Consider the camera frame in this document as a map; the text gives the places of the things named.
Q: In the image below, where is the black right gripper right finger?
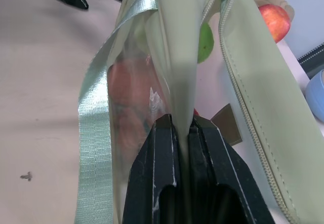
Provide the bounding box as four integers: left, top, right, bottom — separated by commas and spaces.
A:
188, 116, 276, 224

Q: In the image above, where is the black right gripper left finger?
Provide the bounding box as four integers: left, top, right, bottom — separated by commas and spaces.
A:
122, 113, 187, 224

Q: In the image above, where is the light green zip pouch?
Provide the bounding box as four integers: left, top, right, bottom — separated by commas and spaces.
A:
73, 0, 324, 224

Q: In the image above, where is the orange red item in pouch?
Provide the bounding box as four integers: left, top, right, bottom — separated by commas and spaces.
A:
107, 55, 159, 155

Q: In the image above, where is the green round fruit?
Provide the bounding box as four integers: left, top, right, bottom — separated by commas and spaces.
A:
197, 22, 215, 64

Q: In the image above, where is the light blue round container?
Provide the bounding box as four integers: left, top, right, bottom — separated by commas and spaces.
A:
304, 70, 324, 123

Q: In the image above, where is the dark box with white trim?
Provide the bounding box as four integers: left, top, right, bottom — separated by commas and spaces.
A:
297, 41, 324, 81

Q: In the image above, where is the red apple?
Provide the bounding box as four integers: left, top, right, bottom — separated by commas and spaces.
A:
258, 4, 292, 44

